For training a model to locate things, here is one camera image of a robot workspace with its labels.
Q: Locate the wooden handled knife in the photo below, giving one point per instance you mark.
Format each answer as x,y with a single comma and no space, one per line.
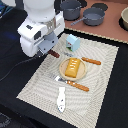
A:
83,58

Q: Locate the wooden handled fork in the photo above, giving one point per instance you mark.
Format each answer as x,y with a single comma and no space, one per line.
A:
76,85

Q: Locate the light blue cup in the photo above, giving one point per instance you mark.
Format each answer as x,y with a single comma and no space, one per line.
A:
72,42

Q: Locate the beige woven placemat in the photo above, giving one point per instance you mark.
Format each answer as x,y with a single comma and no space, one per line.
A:
81,108

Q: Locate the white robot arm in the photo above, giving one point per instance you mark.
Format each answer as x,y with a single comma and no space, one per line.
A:
40,10

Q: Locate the dark grey pot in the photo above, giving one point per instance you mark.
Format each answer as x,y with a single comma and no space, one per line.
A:
71,9

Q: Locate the brown toy sausage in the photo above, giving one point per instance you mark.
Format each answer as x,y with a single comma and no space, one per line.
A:
53,53

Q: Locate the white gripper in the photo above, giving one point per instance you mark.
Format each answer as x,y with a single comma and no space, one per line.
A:
41,37

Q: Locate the beige bowl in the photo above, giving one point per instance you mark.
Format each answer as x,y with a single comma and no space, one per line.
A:
124,16

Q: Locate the yellow toy bread loaf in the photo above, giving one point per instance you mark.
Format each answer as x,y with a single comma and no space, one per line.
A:
72,67

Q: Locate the dark grey saucepan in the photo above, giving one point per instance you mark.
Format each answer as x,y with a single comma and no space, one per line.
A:
92,17

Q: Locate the beige round plate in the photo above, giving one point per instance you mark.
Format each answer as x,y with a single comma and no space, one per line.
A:
81,70

